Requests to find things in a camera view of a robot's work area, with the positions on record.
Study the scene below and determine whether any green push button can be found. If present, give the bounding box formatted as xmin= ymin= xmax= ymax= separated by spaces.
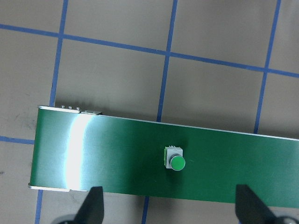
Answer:
xmin=163 ymin=145 xmax=186 ymax=171

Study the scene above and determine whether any green conveyor belt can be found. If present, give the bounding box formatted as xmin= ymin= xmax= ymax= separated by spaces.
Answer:
xmin=28 ymin=105 xmax=299 ymax=210

